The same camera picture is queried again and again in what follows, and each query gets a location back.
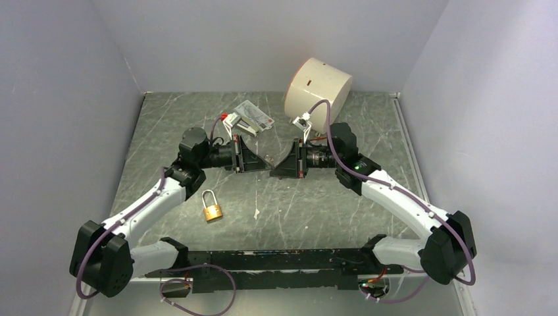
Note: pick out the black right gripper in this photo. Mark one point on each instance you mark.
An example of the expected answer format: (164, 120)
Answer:
(290, 167)

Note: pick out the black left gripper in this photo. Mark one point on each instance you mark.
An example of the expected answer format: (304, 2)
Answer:
(247, 160)

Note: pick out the brass padlock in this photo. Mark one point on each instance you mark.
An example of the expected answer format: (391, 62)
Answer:
(211, 208)

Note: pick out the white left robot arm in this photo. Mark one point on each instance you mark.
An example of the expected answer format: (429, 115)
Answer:
(106, 255)

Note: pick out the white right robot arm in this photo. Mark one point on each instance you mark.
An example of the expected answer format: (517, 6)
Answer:
(445, 243)

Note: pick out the clear plastic bag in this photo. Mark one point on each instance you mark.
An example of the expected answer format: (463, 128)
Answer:
(254, 117)

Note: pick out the cream cylindrical container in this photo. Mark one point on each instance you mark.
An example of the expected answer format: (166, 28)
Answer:
(314, 81)

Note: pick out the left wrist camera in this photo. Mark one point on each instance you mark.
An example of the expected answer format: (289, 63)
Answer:
(229, 122)

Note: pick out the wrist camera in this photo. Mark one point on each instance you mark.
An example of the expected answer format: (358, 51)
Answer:
(229, 122)
(304, 124)

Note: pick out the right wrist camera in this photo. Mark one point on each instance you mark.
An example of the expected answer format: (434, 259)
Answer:
(304, 124)

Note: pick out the black table edge rail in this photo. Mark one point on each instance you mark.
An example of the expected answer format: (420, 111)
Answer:
(211, 271)

